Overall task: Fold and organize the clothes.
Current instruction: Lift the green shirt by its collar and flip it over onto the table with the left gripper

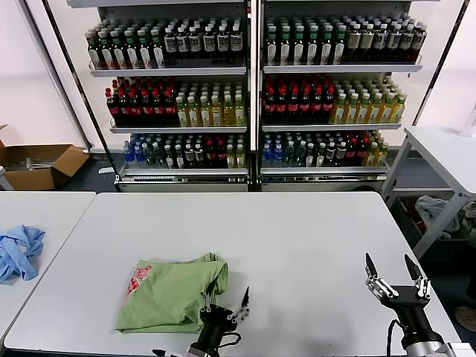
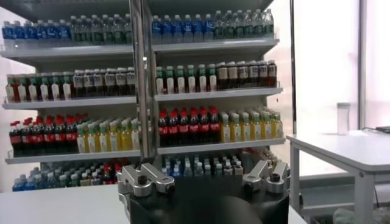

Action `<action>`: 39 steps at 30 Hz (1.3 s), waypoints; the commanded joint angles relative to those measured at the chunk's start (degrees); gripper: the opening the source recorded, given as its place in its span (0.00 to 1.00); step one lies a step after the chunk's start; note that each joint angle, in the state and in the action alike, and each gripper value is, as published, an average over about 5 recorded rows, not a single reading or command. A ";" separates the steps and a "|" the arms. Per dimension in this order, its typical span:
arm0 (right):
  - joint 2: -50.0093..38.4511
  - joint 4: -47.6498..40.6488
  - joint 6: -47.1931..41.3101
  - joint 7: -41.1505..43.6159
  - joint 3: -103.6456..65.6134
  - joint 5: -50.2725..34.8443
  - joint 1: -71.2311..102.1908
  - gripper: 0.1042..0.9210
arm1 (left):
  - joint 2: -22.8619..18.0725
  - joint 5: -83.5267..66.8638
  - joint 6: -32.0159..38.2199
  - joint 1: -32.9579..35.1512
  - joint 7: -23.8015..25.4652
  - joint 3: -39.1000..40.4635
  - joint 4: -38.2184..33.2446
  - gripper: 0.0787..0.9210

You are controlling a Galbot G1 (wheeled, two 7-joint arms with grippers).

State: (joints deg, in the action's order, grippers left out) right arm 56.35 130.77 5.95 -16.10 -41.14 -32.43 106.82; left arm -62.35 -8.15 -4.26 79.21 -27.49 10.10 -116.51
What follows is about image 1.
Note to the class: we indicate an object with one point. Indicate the red cloth in bin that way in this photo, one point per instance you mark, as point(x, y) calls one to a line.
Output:
point(415, 221)

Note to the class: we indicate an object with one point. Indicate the green-capped brown tea bottle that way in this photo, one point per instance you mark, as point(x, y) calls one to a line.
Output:
point(312, 46)
point(298, 46)
point(145, 50)
point(285, 46)
point(339, 45)
point(106, 51)
point(158, 49)
point(326, 46)
point(270, 46)
point(93, 52)
point(119, 51)
point(132, 50)

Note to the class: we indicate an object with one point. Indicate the small green-tinted water bottle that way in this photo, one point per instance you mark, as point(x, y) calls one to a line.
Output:
point(159, 157)
point(149, 157)
point(299, 156)
point(288, 156)

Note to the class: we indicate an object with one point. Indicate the small white-labelled dark bottle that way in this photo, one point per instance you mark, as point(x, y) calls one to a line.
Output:
point(320, 156)
point(179, 158)
point(169, 158)
point(309, 156)

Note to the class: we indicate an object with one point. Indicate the metal rods in box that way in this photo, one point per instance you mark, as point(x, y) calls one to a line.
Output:
point(33, 163)

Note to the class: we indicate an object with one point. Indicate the small red-capped cola bottle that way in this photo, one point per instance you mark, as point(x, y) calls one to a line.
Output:
point(211, 156)
point(361, 154)
point(351, 154)
point(221, 156)

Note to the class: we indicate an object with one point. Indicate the tan round floor disc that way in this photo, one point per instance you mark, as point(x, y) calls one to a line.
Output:
point(466, 316)

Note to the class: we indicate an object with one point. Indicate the small yellow drink bottle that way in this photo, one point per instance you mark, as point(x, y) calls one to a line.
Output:
point(231, 158)
point(371, 156)
point(382, 156)
point(240, 158)

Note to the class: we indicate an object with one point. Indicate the dark storage bin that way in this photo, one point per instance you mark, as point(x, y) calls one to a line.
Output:
point(403, 208)

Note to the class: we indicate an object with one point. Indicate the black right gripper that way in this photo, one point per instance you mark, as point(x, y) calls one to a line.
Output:
point(409, 308)

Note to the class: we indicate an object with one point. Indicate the black frame pole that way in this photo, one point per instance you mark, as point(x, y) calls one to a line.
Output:
point(74, 74)
point(444, 56)

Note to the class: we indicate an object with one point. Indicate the white paper scrap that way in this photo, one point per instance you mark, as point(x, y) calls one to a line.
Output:
point(106, 170)

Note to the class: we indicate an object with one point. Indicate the small dark drink bottle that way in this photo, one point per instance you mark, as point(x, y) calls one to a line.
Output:
point(341, 155)
point(330, 155)
point(199, 157)
point(189, 157)

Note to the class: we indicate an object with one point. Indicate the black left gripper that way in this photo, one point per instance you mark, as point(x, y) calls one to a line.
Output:
point(215, 323)

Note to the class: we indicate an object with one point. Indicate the crumpled light blue cloth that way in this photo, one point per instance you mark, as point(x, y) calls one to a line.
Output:
point(22, 253)

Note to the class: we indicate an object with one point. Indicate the olive cloth in bin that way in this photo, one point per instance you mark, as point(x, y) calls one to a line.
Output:
point(468, 215)

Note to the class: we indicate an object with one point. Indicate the light green t-shirt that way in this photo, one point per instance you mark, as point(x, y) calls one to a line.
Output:
point(163, 297)

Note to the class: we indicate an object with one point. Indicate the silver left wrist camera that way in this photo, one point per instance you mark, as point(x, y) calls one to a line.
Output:
point(197, 351)

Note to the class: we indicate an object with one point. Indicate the small blue drink bottle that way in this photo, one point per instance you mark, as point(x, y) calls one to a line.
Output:
point(267, 156)
point(277, 156)
point(139, 157)
point(129, 157)

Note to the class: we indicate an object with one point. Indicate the yellow juice bottle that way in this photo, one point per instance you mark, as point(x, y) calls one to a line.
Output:
point(216, 112)
point(182, 113)
point(205, 112)
point(364, 111)
point(388, 110)
point(352, 111)
point(228, 111)
point(399, 110)
point(340, 111)
point(193, 113)
point(240, 111)
point(376, 111)

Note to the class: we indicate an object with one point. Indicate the grey beverage shelf unit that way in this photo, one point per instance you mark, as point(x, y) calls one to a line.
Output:
point(167, 70)
point(334, 68)

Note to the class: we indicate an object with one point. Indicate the white-capped dark labelled bottle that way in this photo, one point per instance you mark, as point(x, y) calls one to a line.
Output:
point(194, 43)
point(408, 41)
point(182, 43)
point(353, 42)
point(394, 41)
point(380, 41)
point(366, 42)
point(171, 44)
point(236, 42)
point(223, 42)
point(420, 40)
point(209, 42)

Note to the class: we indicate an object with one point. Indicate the grey cloth pile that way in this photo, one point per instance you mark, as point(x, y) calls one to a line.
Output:
point(431, 208)

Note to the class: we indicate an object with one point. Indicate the open cardboard box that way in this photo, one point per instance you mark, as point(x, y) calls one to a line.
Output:
point(33, 180)

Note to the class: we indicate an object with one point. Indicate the white side table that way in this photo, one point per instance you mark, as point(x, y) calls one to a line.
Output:
point(439, 148)

